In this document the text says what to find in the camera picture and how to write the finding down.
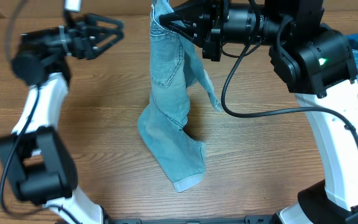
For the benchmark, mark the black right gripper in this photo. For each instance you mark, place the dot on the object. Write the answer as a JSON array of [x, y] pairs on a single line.
[[209, 33]]

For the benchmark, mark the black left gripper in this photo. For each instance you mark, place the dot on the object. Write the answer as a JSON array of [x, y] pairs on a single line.
[[81, 38]]

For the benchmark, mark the light blue denim shorts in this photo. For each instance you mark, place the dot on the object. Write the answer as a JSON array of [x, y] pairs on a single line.
[[174, 66]]

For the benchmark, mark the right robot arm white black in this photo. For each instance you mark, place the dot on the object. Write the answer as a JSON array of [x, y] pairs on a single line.
[[317, 64]]

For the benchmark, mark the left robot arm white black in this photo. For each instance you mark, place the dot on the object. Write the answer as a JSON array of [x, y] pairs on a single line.
[[35, 161]]

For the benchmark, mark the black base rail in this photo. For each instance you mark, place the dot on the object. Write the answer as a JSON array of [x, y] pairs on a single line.
[[185, 221]]

